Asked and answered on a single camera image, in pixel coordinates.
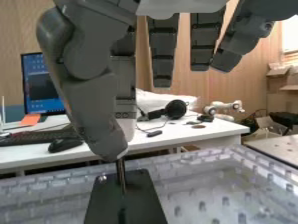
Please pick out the black keyboard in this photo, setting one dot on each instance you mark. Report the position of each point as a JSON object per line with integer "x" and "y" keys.
{"x": 27, "y": 137}

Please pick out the small black oblong device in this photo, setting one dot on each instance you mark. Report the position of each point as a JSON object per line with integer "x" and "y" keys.
{"x": 154, "y": 133}

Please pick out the black computer mouse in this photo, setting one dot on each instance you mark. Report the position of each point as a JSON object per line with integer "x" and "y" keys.
{"x": 64, "y": 145}

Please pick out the orange card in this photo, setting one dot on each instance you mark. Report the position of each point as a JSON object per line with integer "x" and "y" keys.
{"x": 29, "y": 120}

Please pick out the black headphones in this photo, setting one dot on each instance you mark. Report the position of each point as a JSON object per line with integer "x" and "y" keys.
{"x": 176, "y": 109}

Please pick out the cardboard box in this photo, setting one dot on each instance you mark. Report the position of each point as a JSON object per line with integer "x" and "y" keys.
{"x": 283, "y": 78}

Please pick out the thin stick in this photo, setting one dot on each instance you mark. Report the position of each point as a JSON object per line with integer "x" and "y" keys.
{"x": 120, "y": 173}

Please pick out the small white jointed device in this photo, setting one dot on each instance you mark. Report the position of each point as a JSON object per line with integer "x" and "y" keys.
{"x": 221, "y": 107}

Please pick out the black plate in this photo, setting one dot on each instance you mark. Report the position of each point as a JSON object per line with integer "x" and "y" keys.
{"x": 137, "y": 200}

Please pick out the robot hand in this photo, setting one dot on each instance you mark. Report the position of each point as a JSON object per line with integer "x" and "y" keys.
{"x": 84, "y": 50}

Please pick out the clear box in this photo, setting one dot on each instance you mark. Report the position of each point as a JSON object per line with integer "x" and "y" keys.
{"x": 213, "y": 173}

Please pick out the computer monitor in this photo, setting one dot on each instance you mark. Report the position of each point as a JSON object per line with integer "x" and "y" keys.
{"x": 37, "y": 86}

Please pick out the white desk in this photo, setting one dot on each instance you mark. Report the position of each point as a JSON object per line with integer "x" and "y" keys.
{"x": 186, "y": 133}

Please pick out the white padded bag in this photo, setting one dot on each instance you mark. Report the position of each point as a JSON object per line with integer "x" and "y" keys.
{"x": 153, "y": 100}

